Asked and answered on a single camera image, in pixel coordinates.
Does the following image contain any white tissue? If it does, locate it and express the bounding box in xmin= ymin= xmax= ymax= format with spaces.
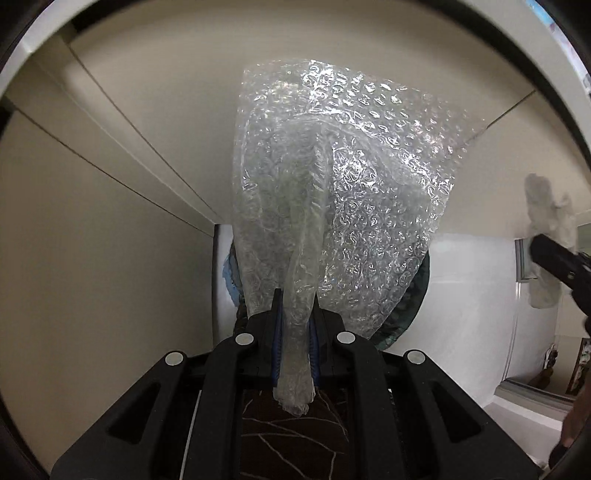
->
xmin=524 ymin=174 xmax=578 ymax=309

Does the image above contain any clear bubble wrap sheet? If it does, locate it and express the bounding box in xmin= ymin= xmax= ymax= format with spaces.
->
xmin=232 ymin=60 xmax=484 ymax=416

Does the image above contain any black mesh trash bin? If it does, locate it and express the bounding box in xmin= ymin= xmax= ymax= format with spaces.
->
xmin=222 ymin=244 xmax=430 ymax=351

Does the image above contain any person's right hand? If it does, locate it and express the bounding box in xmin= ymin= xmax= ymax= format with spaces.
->
xmin=549 ymin=392 xmax=590 ymax=468

